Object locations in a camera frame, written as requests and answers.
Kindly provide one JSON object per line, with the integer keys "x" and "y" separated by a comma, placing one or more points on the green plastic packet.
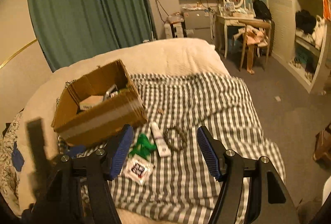
{"x": 143, "y": 147}

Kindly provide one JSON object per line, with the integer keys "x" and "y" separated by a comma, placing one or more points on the white QR code sachet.
{"x": 138, "y": 169}

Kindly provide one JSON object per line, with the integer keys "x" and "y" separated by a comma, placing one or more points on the silver foil packet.
{"x": 113, "y": 91}

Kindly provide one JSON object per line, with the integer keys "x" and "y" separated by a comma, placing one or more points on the brown cardboard box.
{"x": 92, "y": 126}

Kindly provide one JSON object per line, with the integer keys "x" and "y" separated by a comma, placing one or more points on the white dressing table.
{"x": 225, "y": 22}

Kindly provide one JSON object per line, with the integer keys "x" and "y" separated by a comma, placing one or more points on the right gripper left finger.
{"x": 60, "y": 200}

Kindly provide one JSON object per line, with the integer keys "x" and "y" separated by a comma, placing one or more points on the checkered grey white cloth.
{"x": 181, "y": 189}

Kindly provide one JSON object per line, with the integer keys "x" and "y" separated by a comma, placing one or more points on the white tube with cap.
{"x": 160, "y": 143}

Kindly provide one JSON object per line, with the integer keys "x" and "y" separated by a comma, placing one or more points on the floral patterned pillow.
{"x": 10, "y": 177}

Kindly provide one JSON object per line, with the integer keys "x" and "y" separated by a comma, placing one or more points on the black backpack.
{"x": 261, "y": 10}

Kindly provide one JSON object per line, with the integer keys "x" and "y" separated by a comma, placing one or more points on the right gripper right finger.
{"x": 268, "y": 199}

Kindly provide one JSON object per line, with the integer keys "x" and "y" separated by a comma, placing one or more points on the grey cabinet under television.
{"x": 198, "y": 24}

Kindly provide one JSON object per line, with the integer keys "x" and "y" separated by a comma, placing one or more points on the white open shelf unit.
{"x": 302, "y": 41}

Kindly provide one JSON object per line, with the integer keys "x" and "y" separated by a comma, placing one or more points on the wooden chair with clothes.
{"x": 256, "y": 35}

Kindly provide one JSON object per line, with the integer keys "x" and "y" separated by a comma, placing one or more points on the brown bag on floor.
{"x": 321, "y": 152}

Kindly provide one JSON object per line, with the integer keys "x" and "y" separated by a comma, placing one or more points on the teal green curtain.
{"x": 72, "y": 30}

